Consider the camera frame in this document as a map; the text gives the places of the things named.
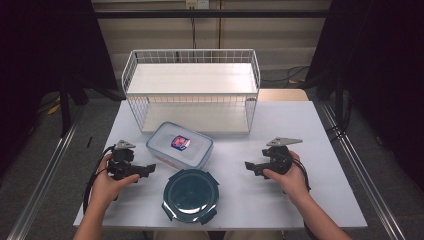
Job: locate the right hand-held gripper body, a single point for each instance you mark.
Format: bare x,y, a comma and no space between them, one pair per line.
278,158

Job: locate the black curtain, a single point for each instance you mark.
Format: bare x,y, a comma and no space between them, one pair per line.
40,50
383,66

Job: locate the small black pen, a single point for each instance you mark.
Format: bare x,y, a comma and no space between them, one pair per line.
89,142

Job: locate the black metal stand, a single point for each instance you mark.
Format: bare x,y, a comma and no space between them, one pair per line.
65,106

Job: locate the white wall outlet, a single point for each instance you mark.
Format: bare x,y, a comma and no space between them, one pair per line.
197,3

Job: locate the metal floor rail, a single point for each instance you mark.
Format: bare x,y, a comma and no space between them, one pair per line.
363,173
46,170

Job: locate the round blue-lidded food container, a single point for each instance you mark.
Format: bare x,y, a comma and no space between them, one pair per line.
191,196

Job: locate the person's right hand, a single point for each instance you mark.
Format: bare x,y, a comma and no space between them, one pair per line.
293,183

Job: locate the wooden table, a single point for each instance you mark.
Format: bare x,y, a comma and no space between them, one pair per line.
283,95

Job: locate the black horizontal bar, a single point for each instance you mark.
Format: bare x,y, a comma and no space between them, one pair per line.
200,14

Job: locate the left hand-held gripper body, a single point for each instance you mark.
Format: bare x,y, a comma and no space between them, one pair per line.
120,163

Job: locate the person's left hand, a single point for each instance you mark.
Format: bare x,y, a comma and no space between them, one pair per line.
106,190

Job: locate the clear rectangular food container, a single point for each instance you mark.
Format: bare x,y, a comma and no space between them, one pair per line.
166,143

